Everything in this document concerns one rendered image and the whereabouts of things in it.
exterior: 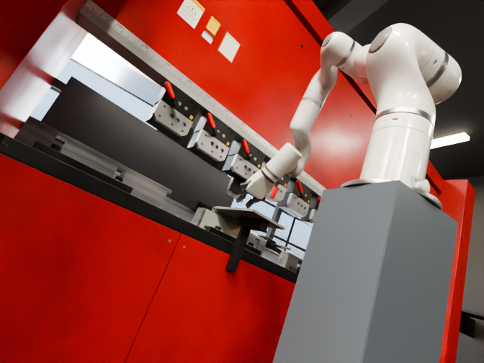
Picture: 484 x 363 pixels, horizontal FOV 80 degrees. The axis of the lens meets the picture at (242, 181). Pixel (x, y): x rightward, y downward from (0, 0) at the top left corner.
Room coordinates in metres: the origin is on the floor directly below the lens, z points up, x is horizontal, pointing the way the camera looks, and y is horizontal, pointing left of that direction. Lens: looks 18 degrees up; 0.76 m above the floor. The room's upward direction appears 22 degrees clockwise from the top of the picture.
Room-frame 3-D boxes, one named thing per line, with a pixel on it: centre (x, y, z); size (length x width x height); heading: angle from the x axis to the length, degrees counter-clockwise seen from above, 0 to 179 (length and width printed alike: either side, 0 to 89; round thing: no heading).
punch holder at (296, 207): (1.49, -0.31, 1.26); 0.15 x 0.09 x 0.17; 124
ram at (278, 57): (1.65, -0.54, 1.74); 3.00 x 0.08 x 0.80; 124
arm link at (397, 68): (0.53, -0.26, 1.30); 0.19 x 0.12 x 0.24; 107
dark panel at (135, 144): (1.58, 0.48, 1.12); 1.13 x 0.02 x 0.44; 124
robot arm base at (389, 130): (0.54, -0.29, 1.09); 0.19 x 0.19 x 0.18
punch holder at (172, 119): (1.05, 0.36, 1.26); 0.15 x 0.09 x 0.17; 124
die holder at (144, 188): (0.98, 0.46, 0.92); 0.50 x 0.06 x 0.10; 124
